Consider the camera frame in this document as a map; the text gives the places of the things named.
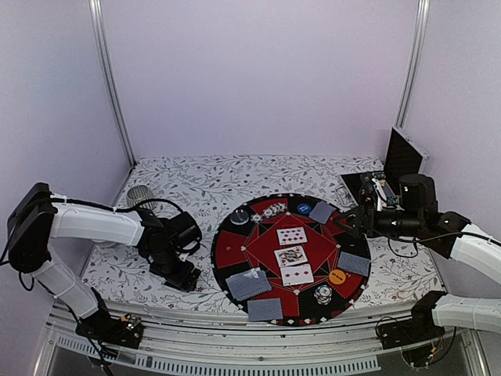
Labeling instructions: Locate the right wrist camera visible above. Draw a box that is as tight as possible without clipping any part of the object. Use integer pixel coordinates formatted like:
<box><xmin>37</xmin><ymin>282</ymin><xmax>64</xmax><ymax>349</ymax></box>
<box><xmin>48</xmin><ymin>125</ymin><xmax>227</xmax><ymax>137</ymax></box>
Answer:
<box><xmin>359</xmin><ymin>178</ymin><xmax>393</xmax><ymax>212</ymax></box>

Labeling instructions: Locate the left aluminium frame post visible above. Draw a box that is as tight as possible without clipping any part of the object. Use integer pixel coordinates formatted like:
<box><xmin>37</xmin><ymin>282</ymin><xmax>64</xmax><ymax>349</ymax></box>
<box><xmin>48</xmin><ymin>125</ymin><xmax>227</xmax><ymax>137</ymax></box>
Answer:
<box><xmin>88</xmin><ymin>0</ymin><xmax>137</xmax><ymax>168</ymax></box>

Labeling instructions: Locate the queen of hearts card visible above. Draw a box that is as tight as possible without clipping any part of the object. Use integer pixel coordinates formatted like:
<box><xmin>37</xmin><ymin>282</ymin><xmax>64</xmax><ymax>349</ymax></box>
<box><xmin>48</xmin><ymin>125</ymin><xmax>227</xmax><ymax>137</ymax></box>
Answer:
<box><xmin>274</xmin><ymin>245</ymin><xmax>308</xmax><ymax>268</ymax></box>

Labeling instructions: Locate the white blue chip row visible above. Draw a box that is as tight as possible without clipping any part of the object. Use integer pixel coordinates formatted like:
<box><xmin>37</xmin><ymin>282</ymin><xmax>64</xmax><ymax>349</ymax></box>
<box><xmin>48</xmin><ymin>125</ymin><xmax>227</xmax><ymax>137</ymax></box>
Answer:
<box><xmin>250</xmin><ymin>202</ymin><xmax>287</xmax><ymax>222</ymax></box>

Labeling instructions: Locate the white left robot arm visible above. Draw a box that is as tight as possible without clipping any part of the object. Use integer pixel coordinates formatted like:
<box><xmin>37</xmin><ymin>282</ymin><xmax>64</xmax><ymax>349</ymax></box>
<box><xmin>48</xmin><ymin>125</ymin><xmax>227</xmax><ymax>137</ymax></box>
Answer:
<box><xmin>5</xmin><ymin>183</ymin><xmax>202</xmax><ymax>340</ymax></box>

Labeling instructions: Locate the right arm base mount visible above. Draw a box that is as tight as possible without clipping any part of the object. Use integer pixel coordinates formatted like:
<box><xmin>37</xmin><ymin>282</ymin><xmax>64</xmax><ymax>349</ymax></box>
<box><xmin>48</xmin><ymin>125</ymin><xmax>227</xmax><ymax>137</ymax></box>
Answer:
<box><xmin>375</xmin><ymin>316</ymin><xmax>445</xmax><ymax>368</ymax></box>

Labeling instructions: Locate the blue playing card deck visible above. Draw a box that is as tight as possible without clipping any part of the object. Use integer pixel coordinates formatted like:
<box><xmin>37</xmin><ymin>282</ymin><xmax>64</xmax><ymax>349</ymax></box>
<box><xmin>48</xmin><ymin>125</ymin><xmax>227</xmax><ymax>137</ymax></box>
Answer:
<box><xmin>247</xmin><ymin>298</ymin><xmax>283</xmax><ymax>322</ymax></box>

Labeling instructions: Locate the blue small blind button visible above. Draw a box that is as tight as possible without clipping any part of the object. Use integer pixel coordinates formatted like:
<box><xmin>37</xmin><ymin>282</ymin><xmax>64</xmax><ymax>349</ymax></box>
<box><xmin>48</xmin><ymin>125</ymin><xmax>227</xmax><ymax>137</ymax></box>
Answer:
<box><xmin>297</xmin><ymin>203</ymin><xmax>312</xmax><ymax>215</ymax></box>

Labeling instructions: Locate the aluminium front rail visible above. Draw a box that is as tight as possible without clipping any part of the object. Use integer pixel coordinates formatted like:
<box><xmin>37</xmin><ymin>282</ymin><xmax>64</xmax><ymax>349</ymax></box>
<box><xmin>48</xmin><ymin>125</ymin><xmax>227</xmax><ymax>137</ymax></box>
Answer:
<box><xmin>33</xmin><ymin>301</ymin><xmax>492</xmax><ymax>376</ymax></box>

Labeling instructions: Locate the nine of diamonds card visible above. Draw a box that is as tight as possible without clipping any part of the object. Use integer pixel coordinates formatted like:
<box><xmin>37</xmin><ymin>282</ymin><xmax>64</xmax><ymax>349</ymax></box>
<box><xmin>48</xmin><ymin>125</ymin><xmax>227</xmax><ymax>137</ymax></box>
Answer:
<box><xmin>276</xmin><ymin>226</ymin><xmax>308</xmax><ymax>246</ymax></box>

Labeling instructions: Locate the white blue chip stack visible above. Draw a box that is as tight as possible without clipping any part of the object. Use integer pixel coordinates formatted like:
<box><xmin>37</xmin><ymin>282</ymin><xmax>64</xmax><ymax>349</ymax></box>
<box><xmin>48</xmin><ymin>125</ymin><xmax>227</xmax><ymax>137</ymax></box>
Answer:
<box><xmin>313</xmin><ymin>284</ymin><xmax>333</xmax><ymax>306</ymax></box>

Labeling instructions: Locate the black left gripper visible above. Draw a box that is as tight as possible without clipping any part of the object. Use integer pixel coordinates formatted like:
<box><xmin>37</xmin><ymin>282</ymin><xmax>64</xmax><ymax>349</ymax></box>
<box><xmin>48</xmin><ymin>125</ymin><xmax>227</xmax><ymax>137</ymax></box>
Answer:
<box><xmin>149</xmin><ymin>247</ymin><xmax>202</xmax><ymax>293</ymax></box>

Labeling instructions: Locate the three of diamonds card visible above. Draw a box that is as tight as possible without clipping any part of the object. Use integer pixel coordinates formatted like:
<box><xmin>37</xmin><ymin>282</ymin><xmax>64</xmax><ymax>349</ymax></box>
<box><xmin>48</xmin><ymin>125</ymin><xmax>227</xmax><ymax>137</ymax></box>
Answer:
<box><xmin>280</xmin><ymin>263</ymin><xmax>314</xmax><ymax>287</ymax></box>

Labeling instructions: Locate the black dealer button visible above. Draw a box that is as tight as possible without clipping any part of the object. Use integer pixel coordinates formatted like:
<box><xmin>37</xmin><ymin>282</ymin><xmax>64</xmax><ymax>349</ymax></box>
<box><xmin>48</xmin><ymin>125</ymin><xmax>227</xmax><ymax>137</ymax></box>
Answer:
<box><xmin>229</xmin><ymin>209</ymin><xmax>250</xmax><ymax>226</ymax></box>

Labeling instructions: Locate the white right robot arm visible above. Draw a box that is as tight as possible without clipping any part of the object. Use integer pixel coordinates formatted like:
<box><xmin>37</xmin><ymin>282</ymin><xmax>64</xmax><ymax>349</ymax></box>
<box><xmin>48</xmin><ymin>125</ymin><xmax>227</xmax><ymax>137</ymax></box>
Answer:
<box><xmin>334</xmin><ymin>174</ymin><xmax>500</xmax><ymax>342</ymax></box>

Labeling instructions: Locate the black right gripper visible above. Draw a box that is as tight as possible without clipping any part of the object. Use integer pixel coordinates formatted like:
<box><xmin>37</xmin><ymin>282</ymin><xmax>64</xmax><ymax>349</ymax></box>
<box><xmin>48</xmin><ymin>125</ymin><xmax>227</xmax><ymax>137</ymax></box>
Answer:
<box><xmin>333</xmin><ymin>206</ymin><xmax>424</xmax><ymax>239</ymax></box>

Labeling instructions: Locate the aluminium frame post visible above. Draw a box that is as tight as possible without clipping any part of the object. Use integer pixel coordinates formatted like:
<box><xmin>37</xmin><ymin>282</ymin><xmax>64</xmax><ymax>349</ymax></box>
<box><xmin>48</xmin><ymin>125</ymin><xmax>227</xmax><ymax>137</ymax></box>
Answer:
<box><xmin>394</xmin><ymin>0</ymin><xmax>431</xmax><ymax>129</ymax></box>
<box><xmin>88</xmin><ymin>0</ymin><xmax>137</xmax><ymax>168</ymax></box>

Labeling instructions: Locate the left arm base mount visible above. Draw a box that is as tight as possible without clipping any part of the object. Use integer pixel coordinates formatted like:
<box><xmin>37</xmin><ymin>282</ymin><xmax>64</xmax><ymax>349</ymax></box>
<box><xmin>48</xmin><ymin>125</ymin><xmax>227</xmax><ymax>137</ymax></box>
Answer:
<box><xmin>75</xmin><ymin>312</ymin><xmax>144</xmax><ymax>349</ymax></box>

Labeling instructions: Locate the aluminium poker chip case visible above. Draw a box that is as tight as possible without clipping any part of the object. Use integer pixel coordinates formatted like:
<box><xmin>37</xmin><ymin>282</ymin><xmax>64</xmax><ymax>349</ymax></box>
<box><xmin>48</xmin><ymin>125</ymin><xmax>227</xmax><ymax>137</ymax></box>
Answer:
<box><xmin>341</xmin><ymin>128</ymin><xmax>428</xmax><ymax>206</ymax></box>

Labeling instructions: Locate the orange big blind button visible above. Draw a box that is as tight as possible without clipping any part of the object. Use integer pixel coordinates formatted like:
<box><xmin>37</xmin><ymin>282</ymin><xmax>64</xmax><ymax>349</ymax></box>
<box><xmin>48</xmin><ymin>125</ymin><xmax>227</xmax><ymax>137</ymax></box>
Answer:
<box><xmin>329</xmin><ymin>269</ymin><xmax>347</xmax><ymax>285</ymax></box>

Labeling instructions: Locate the right aluminium frame post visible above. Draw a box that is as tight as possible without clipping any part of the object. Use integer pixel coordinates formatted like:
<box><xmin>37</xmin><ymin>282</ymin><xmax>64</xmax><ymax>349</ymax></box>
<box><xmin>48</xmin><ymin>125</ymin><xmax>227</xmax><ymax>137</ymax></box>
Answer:
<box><xmin>394</xmin><ymin>0</ymin><xmax>431</xmax><ymax>129</ymax></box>

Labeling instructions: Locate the round red black poker mat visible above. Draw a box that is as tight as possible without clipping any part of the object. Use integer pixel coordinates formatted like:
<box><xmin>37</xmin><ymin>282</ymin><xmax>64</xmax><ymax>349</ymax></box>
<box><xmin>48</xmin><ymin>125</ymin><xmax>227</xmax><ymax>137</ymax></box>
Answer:
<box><xmin>211</xmin><ymin>193</ymin><xmax>371</xmax><ymax>327</ymax></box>

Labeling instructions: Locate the blue card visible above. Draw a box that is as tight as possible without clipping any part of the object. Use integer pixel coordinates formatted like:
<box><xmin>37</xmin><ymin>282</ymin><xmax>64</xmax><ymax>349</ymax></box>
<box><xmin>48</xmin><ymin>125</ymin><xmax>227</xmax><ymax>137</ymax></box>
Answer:
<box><xmin>337</xmin><ymin>251</ymin><xmax>371</xmax><ymax>277</ymax></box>
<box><xmin>308</xmin><ymin>201</ymin><xmax>336</xmax><ymax>225</ymax></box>
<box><xmin>225</xmin><ymin>268</ymin><xmax>272</xmax><ymax>302</ymax></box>

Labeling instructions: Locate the floral patterned tablecloth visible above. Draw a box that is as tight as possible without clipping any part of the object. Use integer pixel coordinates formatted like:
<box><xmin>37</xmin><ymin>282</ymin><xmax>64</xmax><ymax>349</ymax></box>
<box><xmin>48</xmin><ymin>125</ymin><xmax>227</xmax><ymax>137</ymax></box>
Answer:
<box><xmin>76</xmin><ymin>154</ymin><xmax>445</xmax><ymax>314</ymax></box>

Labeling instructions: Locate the striped ceramic mug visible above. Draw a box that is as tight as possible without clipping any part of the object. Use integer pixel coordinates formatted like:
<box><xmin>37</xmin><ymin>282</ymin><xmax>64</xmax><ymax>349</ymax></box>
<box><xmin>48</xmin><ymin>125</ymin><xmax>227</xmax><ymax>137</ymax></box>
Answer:
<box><xmin>125</xmin><ymin>185</ymin><xmax>153</xmax><ymax>207</ymax></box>

